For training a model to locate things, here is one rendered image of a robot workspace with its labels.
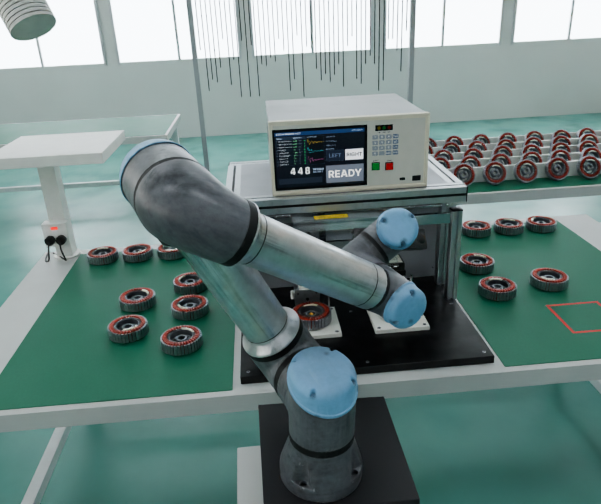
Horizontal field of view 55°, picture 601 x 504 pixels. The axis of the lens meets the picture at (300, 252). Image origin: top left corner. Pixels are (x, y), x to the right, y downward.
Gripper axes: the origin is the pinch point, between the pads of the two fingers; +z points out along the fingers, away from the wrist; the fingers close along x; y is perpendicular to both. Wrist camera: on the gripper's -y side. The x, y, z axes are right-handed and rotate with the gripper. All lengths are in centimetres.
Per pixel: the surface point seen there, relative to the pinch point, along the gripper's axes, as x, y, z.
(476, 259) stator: 0, -45, 58
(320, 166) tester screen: -25.9, 9.8, 17.6
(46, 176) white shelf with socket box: -43, 103, 71
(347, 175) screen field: -23.3, 2.4, 19.1
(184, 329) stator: 15, 51, 28
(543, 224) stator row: -13, -80, 77
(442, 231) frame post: -7.7, -27.2, 34.7
